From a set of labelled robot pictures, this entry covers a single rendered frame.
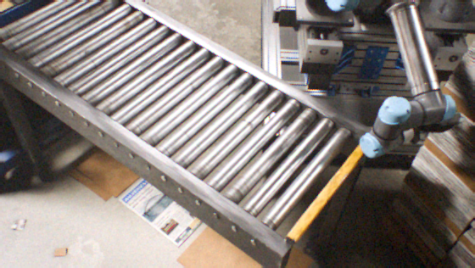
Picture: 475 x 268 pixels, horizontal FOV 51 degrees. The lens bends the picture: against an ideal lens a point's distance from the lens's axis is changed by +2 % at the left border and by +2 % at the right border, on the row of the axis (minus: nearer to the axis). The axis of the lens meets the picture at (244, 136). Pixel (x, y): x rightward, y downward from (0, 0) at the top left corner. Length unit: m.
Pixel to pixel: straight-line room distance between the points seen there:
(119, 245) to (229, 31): 1.56
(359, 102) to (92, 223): 1.40
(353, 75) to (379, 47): 0.18
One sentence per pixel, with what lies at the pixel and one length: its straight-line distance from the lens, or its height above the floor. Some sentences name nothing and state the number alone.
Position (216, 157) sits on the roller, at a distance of 1.46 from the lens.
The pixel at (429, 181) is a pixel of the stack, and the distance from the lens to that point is 1.97.
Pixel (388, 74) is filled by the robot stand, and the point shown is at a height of 0.54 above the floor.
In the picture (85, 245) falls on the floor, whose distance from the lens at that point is 2.27.
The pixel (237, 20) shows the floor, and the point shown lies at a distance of 3.27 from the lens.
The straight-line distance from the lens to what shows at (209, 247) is 2.20.
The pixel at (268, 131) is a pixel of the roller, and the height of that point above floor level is 0.80.
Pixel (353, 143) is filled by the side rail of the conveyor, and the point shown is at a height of 0.75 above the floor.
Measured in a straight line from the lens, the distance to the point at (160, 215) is 2.28.
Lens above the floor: 1.96
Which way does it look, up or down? 50 degrees down
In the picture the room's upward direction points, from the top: 6 degrees clockwise
